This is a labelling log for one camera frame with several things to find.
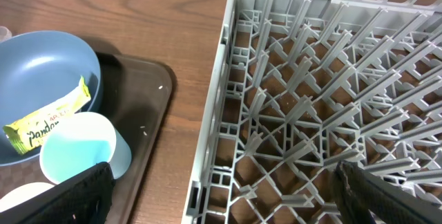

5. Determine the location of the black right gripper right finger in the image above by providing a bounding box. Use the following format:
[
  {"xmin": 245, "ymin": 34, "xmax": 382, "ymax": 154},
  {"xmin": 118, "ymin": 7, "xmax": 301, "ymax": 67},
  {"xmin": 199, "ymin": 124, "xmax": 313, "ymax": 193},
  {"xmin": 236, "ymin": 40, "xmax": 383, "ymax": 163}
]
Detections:
[{"xmin": 331, "ymin": 160, "xmax": 441, "ymax": 224}]

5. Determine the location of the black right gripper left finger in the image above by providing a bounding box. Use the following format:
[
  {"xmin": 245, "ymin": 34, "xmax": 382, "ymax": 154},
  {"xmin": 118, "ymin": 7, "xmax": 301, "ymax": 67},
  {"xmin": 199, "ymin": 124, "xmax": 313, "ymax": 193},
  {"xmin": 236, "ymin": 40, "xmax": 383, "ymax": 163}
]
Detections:
[{"xmin": 1, "ymin": 162, "xmax": 115, "ymax": 224}]

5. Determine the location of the white cup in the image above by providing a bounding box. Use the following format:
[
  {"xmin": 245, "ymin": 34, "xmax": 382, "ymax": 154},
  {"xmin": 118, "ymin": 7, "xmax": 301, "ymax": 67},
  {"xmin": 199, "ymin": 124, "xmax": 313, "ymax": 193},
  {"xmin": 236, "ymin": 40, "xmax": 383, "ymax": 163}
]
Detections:
[{"xmin": 39, "ymin": 112, "xmax": 132, "ymax": 184}]

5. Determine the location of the small bowl of rice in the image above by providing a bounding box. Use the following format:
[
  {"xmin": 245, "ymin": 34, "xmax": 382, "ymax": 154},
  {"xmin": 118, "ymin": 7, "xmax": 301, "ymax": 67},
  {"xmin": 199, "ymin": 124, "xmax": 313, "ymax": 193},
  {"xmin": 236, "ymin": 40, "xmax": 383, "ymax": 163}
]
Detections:
[{"xmin": 1, "ymin": 182, "xmax": 54, "ymax": 212}]

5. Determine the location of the yellow green snack wrapper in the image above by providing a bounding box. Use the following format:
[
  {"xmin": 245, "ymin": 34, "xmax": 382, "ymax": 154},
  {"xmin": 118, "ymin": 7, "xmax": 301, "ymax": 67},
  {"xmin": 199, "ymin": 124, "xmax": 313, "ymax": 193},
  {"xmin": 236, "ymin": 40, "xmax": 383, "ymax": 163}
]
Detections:
[{"xmin": 3, "ymin": 76, "xmax": 91, "ymax": 155}]

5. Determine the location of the blue plate bowl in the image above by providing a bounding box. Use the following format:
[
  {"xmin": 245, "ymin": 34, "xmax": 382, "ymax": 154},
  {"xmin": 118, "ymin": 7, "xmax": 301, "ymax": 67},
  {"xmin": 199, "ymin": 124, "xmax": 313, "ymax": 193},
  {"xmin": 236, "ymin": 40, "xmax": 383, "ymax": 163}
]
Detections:
[{"xmin": 1, "ymin": 30, "xmax": 103, "ymax": 166}]

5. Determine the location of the grey dishwasher rack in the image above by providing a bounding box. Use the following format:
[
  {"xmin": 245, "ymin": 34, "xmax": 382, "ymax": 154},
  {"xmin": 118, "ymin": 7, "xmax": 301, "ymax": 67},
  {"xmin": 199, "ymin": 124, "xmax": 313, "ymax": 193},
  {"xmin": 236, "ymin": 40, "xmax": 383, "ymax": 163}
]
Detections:
[{"xmin": 182, "ymin": 0, "xmax": 441, "ymax": 223}]

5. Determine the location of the dark brown serving tray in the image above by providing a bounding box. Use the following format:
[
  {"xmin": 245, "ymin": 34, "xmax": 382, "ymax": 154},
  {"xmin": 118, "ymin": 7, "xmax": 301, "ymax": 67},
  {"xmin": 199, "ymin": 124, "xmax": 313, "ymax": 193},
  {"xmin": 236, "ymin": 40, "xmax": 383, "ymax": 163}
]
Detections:
[{"xmin": 0, "ymin": 53, "xmax": 173, "ymax": 224}]

